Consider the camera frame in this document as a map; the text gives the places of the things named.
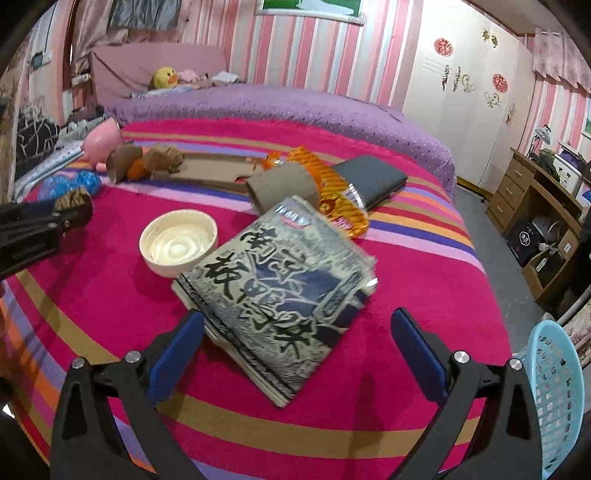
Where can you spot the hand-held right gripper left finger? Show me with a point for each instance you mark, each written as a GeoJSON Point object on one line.
{"type": "Point", "coordinates": [178, 355]}

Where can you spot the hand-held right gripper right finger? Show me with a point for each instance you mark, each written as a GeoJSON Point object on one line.
{"type": "Point", "coordinates": [418, 355]}

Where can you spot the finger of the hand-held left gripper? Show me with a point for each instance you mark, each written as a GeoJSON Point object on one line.
{"type": "Point", "coordinates": [37, 240]}
{"type": "Point", "coordinates": [27, 211]}

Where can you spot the brown striped wrapper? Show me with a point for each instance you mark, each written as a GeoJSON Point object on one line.
{"type": "Point", "coordinates": [74, 201]}

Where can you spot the blue patterned bag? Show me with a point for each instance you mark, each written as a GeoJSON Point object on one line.
{"type": "Point", "coordinates": [69, 184]}

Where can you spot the grey printed snack bag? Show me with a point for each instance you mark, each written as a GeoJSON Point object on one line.
{"type": "Point", "coordinates": [277, 295]}

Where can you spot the light blue plastic basket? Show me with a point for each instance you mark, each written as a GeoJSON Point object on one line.
{"type": "Point", "coordinates": [542, 330]}

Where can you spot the orange snack wrapper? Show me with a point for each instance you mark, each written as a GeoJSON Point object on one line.
{"type": "Point", "coordinates": [332, 184]}

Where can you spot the cardboard tube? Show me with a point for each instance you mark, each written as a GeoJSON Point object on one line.
{"type": "Point", "coordinates": [281, 187]}

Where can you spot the black and white cloth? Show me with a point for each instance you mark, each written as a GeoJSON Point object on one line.
{"type": "Point", "coordinates": [37, 138]}

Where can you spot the striped pink blanket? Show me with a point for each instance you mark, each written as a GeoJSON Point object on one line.
{"type": "Point", "coordinates": [115, 300]}

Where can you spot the brown paper tube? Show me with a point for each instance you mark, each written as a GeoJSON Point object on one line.
{"type": "Point", "coordinates": [121, 161]}

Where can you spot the white bowl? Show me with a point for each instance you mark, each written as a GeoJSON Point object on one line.
{"type": "Point", "coordinates": [178, 249]}

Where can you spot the small orange scrap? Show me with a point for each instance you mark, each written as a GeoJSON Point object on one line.
{"type": "Point", "coordinates": [136, 171]}

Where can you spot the brown crumpled paper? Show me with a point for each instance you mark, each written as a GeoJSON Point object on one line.
{"type": "Point", "coordinates": [161, 159]}

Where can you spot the open cardboard box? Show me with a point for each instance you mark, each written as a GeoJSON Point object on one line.
{"type": "Point", "coordinates": [547, 270]}

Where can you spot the black box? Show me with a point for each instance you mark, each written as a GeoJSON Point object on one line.
{"type": "Point", "coordinates": [524, 242]}

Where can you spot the floral curtain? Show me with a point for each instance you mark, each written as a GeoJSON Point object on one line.
{"type": "Point", "coordinates": [579, 327]}

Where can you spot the white fan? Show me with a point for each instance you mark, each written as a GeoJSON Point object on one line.
{"type": "Point", "coordinates": [545, 230]}

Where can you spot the pink headboard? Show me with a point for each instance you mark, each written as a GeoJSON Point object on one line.
{"type": "Point", "coordinates": [138, 64]}

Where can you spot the black case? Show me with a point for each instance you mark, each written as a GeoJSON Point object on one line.
{"type": "Point", "coordinates": [369, 177]}

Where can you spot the pink satin curtain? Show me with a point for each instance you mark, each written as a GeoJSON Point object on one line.
{"type": "Point", "coordinates": [92, 32]}

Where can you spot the yellow duck plush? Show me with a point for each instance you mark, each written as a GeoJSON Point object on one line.
{"type": "Point", "coordinates": [165, 77]}

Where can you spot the wooden desk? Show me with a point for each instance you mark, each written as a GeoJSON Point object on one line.
{"type": "Point", "coordinates": [512, 180]}

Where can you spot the pink plush toy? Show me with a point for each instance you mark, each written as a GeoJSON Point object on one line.
{"type": "Point", "coordinates": [189, 76]}

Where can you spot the white wardrobe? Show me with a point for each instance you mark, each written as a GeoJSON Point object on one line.
{"type": "Point", "coordinates": [461, 129]}

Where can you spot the white storage box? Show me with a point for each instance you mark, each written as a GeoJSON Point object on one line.
{"type": "Point", "coordinates": [565, 168]}

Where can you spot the desk lamp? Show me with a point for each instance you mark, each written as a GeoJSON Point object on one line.
{"type": "Point", "coordinates": [540, 138]}

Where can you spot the purple dotted bedspread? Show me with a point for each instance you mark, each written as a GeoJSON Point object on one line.
{"type": "Point", "coordinates": [277, 101]}

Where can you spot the pink curtain valance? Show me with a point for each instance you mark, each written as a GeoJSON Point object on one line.
{"type": "Point", "coordinates": [558, 55]}

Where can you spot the framed wall picture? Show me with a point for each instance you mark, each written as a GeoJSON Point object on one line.
{"type": "Point", "coordinates": [314, 7]}

